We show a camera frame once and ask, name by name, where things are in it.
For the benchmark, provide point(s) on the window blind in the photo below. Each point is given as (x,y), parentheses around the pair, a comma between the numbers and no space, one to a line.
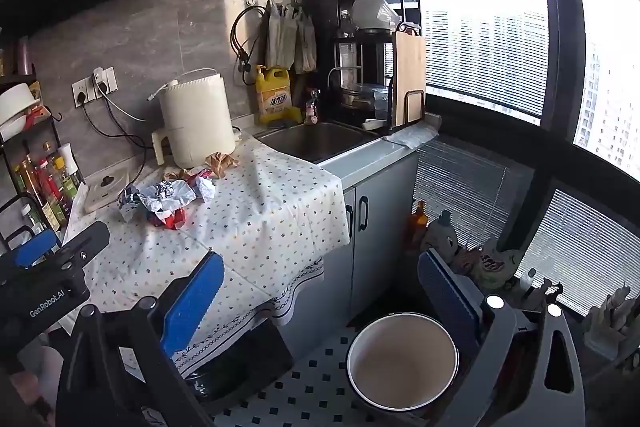
(460,192)
(575,247)

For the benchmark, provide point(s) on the grey base cabinet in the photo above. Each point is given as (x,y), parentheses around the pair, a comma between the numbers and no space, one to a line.
(385,217)

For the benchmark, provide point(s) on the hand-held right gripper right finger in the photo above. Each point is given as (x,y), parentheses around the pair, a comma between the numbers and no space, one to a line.
(450,302)

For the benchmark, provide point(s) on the white panel with black knob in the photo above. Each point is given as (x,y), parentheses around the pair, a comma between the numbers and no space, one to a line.
(102,194)

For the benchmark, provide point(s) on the small pink bottle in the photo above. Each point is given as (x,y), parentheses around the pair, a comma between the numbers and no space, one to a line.
(312,109)

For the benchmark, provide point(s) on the orange bottle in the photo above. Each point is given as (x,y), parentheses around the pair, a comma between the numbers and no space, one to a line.
(417,222)

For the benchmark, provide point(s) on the cream countertop appliance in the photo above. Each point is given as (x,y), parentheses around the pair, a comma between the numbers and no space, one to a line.
(195,122)

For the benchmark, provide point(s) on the white bowl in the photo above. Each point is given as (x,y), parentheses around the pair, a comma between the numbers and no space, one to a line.
(17,103)

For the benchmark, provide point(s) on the steel sink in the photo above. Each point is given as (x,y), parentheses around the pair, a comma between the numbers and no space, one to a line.
(315,141)

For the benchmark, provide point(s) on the wall outlet with black plug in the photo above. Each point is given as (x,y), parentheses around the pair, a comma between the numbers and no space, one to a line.
(82,93)

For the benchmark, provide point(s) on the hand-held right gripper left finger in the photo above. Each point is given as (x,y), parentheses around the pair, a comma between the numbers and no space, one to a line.
(192,302)

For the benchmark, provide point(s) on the black dish rack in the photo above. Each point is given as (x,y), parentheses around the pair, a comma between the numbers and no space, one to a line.
(370,57)

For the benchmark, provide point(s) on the white crumpled paper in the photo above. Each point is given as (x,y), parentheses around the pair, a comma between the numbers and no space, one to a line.
(202,188)

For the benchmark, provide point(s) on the white folded cloth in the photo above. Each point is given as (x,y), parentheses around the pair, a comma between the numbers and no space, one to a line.
(412,135)

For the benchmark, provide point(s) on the steel faucet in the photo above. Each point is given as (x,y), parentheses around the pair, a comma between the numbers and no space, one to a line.
(337,71)

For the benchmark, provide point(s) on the white glove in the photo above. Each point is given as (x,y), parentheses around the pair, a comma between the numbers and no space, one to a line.
(607,322)

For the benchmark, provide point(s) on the small pump bottle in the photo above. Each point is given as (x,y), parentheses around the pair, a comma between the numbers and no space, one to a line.
(529,287)

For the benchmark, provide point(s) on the silver foil bag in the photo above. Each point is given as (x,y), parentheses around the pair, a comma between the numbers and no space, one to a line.
(161,193)

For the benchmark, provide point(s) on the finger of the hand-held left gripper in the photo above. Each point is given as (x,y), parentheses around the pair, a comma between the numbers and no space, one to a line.
(32,248)
(87,238)

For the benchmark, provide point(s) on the wooden cutting board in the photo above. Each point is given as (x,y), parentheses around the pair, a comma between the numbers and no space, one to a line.
(409,77)

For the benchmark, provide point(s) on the floral white tablecloth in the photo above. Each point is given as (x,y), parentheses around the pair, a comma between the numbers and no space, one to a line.
(250,207)

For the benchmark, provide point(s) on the person's left hand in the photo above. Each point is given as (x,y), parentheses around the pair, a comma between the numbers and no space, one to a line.
(27,384)

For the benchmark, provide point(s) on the pink refill pouch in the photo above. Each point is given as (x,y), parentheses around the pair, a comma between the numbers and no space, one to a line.
(462,259)

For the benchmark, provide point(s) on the wall outlet with white plug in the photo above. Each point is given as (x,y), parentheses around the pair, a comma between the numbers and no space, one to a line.
(105,79)

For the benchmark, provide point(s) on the glass bowl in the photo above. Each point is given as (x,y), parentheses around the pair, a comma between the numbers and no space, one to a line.
(360,94)

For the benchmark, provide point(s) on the white laundry detergent bottle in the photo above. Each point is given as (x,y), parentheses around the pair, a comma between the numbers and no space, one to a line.
(442,233)

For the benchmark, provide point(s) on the row of condiment bottles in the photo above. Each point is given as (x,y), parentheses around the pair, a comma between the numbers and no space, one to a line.
(50,187)

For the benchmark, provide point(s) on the white green refill pouch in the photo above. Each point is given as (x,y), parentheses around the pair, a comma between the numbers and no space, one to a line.
(492,264)

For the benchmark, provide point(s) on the white round bin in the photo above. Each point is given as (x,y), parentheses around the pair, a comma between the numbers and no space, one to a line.
(402,359)

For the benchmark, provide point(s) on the white small dish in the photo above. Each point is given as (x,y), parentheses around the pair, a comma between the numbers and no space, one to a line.
(372,124)

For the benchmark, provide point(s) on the yellow detergent bottle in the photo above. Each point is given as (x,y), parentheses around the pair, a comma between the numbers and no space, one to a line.
(272,97)

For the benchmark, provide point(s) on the red white wrapper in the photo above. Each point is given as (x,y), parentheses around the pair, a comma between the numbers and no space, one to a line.
(170,219)

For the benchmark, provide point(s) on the white pot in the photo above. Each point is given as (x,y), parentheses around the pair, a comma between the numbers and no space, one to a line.
(370,13)

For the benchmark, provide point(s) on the large crumpled brown paper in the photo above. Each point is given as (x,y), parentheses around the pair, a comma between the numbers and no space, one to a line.
(222,162)

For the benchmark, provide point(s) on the pink tumbler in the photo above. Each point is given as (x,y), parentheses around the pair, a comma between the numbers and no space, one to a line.
(23,57)

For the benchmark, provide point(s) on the small crumpled brown paper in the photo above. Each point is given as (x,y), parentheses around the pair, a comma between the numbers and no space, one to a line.
(175,175)

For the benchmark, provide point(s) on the hanging plastic bag bundle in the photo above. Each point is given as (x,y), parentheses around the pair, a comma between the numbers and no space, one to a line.
(277,39)
(305,44)

